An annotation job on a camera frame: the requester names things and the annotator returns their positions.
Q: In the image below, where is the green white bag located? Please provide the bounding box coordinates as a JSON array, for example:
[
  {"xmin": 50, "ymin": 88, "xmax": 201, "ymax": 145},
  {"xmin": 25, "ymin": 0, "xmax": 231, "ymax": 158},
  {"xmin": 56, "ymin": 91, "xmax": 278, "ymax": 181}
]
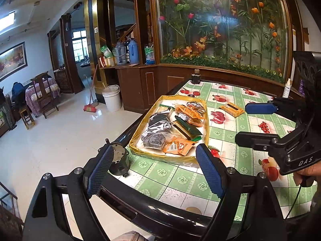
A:
[{"xmin": 100, "ymin": 45, "xmax": 113, "ymax": 59}]

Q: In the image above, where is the gold trimmed pillar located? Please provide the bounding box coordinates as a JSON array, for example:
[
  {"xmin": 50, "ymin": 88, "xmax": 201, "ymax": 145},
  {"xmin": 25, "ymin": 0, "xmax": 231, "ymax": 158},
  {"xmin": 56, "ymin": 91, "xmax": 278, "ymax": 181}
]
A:
[{"xmin": 84, "ymin": 0, "xmax": 116, "ymax": 86}]

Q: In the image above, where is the dark wooden chair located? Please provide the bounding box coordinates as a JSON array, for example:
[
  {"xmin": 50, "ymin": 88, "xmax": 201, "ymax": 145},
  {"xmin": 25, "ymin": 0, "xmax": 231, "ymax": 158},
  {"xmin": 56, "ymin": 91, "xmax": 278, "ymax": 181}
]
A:
[{"xmin": 30, "ymin": 71, "xmax": 61, "ymax": 119}]

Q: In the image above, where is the small wooden stool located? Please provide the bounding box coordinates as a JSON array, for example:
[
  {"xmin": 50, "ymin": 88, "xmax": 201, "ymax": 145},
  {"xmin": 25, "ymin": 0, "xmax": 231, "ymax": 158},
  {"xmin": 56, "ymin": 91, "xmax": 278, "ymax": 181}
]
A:
[{"xmin": 19, "ymin": 105, "xmax": 36, "ymax": 130}]

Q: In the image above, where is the glass artificial flower display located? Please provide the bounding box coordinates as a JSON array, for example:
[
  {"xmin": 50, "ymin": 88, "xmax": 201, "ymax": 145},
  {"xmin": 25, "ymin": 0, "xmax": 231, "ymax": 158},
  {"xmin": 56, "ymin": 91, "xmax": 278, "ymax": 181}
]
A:
[{"xmin": 150, "ymin": 0, "xmax": 294, "ymax": 83}]

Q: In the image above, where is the plain orange snack packet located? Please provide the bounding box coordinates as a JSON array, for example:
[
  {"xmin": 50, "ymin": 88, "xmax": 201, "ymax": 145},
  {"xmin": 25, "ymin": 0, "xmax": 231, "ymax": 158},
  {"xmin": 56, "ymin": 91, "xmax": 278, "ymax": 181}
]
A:
[{"xmin": 175, "ymin": 105, "xmax": 198, "ymax": 118}]

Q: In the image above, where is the blue thermos jug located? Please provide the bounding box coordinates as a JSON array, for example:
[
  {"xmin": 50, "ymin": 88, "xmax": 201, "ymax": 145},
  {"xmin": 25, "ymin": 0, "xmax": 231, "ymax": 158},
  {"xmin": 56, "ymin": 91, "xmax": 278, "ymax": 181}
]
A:
[{"xmin": 127, "ymin": 38, "xmax": 139, "ymax": 64}]

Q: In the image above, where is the yellow-edged white tray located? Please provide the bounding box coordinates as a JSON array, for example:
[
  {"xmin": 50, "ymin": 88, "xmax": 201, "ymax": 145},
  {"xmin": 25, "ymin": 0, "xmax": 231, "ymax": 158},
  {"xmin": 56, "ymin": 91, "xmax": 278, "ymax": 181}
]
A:
[{"xmin": 128, "ymin": 95, "xmax": 210, "ymax": 166}]

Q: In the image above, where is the ceiling light panel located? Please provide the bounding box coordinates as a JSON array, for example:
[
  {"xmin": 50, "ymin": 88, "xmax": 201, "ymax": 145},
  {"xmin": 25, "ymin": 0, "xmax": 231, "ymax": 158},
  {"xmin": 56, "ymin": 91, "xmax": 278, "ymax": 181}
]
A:
[{"xmin": 0, "ymin": 12, "xmax": 15, "ymax": 32}]

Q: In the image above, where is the red yellow box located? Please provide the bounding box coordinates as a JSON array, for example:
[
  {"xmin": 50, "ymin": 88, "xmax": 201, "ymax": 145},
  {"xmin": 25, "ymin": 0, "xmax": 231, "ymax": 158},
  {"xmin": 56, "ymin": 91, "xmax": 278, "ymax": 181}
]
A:
[{"xmin": 99, "ymin": 56, "xmax": 116, "ymax": 68}]

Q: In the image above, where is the large orange packet black label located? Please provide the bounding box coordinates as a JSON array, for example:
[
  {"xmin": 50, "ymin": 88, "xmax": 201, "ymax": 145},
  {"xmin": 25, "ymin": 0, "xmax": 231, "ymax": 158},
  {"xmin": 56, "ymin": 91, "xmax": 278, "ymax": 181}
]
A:
[{"xmin": 219, "ymin": 102, "xmax": 245, "ymax": 118}]

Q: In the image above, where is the black clamp device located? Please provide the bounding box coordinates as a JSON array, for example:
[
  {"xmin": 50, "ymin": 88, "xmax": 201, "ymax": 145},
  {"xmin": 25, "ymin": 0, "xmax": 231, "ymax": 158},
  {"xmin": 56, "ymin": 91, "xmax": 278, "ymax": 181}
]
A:
[{"xmin": 105, "ymin": 138, "xmax": 131, "ymax": 177}]

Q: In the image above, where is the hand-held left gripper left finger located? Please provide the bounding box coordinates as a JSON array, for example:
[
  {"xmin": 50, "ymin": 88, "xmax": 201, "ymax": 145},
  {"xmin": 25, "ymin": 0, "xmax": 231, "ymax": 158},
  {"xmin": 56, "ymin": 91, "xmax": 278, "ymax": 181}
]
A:
[{"xmin": 22, "ymin": 144, "xmax": 118, "ymax": 241}]

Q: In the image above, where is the framed wall painting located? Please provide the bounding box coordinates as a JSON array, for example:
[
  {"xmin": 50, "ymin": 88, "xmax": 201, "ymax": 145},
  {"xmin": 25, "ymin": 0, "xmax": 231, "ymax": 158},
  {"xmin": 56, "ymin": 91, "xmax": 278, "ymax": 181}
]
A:
[{"xmin": 0, "ymin": 41, "xmax": 27, "ymax": 82}]

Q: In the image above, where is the clear packet of dark snacks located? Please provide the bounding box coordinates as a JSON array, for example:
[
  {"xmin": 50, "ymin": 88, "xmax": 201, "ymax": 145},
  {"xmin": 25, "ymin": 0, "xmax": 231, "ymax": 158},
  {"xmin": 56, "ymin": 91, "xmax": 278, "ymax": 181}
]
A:
[{"xmin": 142, "ymin": 133, "xmax": 167, "ymax": 150}]

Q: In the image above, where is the thin black cable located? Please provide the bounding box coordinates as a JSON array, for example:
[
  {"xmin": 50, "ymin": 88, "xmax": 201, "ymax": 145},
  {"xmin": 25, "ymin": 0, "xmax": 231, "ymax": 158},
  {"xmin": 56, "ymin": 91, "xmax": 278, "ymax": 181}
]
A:
[{"xmin": 284, "ymin": 184, "xmax": 301, "ymax": 220}]

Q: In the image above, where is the grey thermos jug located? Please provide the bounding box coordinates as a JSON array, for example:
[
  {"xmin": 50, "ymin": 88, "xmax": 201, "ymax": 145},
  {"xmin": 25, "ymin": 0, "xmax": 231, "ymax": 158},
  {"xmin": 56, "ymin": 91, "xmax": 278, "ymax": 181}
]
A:
[{"xmin": 113, "ymin": 41, "xmax": 127, "ymax": 64}]

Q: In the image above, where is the dark green snack box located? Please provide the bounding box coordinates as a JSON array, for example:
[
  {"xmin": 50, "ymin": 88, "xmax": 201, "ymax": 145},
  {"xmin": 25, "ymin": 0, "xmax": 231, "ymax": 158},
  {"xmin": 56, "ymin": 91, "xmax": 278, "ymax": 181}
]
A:
[{"xmin": 176, "ymin": 117, "xmax": 202, "ymax": 137}]

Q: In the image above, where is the red broom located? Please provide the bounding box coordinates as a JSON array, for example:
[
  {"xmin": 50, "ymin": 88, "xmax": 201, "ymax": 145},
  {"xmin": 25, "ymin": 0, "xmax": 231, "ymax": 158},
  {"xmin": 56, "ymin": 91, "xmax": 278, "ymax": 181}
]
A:
[{"xmin": 83, "ymin": 64, "xmax": 99, "ymax": 112}]

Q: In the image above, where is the brown wooden cabinet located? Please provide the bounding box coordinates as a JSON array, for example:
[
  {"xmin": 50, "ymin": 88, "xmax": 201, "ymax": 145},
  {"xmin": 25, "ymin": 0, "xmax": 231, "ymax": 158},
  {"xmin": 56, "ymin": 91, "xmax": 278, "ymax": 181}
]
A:
[{"xmin": 99, "ymin": 64, "xmax": 301, "ymax": 113}]

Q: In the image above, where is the person's trouser leg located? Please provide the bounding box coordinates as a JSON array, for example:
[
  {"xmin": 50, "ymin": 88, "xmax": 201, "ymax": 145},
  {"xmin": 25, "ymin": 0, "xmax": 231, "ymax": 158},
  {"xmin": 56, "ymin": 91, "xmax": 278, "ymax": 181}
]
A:
[{"xmin": 112, "ymin": 230, "xmax": 151, "ymax": 241}]

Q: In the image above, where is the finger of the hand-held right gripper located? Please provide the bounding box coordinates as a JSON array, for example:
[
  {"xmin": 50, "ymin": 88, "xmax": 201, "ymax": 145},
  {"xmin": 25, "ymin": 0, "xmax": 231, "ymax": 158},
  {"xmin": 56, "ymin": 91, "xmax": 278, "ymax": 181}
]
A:
[
  {"xmin": 244, "ymin": 100, "xmax": 280, "ymax": 115},
  {"xmin": 235, "ymin": 131, "xmax": 280, "ymax": 152}
]

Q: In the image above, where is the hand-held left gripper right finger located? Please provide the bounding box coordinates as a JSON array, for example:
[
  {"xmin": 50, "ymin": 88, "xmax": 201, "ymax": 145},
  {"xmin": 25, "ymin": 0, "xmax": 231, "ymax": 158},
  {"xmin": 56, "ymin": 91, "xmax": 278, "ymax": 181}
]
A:
[{"xmin": 196, "ymin": 143, "xmax": 287, "ymax": 241}]

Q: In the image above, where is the white plastic bucket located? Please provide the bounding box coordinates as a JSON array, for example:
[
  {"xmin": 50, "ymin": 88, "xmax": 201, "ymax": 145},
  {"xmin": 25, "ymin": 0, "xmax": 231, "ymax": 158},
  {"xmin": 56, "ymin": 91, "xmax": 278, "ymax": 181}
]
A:
[{"xmin": 102, "ymin": 85, "xmax": 122, "ymax": 112}]

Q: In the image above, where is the purple cloth covered table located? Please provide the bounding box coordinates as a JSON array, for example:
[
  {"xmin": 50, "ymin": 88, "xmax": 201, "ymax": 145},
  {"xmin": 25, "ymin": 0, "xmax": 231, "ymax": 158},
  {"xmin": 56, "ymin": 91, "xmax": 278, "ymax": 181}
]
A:
[{"xmin": 25, "ymin": 78, "xmax": 61, "ymax": 114}]

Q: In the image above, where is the orange snack packet with picture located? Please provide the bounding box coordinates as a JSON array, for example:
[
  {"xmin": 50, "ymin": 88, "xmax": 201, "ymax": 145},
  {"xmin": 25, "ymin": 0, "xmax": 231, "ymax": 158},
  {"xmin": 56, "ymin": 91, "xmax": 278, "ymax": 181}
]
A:
[{"xmin": 162, "ymin": 139, "xmax": 196, "ymax": 156}]

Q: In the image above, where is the dark blue cloth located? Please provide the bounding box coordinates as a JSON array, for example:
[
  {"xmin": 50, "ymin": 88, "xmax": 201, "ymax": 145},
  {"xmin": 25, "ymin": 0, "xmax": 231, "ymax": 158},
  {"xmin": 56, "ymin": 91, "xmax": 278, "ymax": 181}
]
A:
[{"xmin": 11, "ymin": 82, "xmax": 27, "ymax": 106}]

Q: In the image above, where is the black-striped green cracker packet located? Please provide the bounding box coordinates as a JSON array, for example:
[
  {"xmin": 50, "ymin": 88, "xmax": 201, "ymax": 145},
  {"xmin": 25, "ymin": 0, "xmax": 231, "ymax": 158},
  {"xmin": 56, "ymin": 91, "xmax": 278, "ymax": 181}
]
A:
[{"xmin": 171, "ymin": 121, "xmax": 202, "ymax": 141}]

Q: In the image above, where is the white spray bottle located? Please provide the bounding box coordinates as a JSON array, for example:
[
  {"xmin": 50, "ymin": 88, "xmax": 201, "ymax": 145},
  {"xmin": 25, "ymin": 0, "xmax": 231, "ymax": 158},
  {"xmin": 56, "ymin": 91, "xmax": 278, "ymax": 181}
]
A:
[{"xmin": 282, "ymin": 78, "xmax": 293, "ymax": 98}]

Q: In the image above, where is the dark wooden table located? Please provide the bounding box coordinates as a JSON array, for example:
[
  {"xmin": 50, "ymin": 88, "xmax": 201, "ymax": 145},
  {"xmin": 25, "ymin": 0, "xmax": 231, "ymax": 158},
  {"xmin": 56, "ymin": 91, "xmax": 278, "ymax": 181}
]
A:
[{"xmin": 99, "ymin": 110, "xmax": 311, "ymax": 241}]

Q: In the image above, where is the person's right hand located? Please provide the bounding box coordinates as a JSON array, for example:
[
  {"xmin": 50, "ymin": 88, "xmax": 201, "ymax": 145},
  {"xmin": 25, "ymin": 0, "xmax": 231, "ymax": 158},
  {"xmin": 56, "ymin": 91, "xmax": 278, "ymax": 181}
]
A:
[{"xmin": 293, "ymin": 166, "xmax": 321, "ymax": 187}]

